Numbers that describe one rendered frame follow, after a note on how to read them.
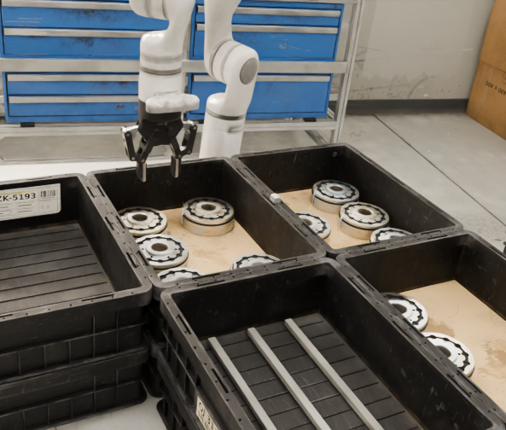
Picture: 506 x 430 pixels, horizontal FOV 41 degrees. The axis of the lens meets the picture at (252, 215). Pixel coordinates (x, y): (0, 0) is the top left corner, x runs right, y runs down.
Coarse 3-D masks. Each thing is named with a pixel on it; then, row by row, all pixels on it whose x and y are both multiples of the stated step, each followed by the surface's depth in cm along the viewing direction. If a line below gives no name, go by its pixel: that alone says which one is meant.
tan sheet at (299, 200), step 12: (288, 192) 151; (300, 192) 151; (288, 204) 146; (300, 204) 146; (324, 216) 143; (336, 216) 143; (336, 228) 139; (336, 240) 135; (348, 240) 135; (360, 240) 136
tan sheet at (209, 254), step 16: (176, 208) 139; (176, 224) 133; (192, 240) 129; (208, 240) 130; (224, 240) 130; (240, 240) 131; (192, 256) 124; (208, 256) 125; (224, 256) 125; (208, 272) 120
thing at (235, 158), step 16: (336, 144) 152; (240, 160) 139; (368, 160) 146; (256, 176) 133; (272, 192) 128; (416, 192) 134; (288, 208) 123; (432, 208) 129; (304, 224) 119; (320, 240) 114; (384, 240) 116; (400, 240) 117; (336, 256) 111
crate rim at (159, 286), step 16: (192, 160) 136; (208, 160) 137; (224, 160) 139; (96, 176) 128; (240, 176) 133; (96, 192) 121; (256, 192) 128; (112, 208) 116; (272, 208) 123; (288, 224) 118; (128, 240) 108; (304, 240) 114; (144, 256) 104; (304, 256) 109; (320, 256) 110; (224, 272) 103; (240, 272) 103; (160, 288) 98
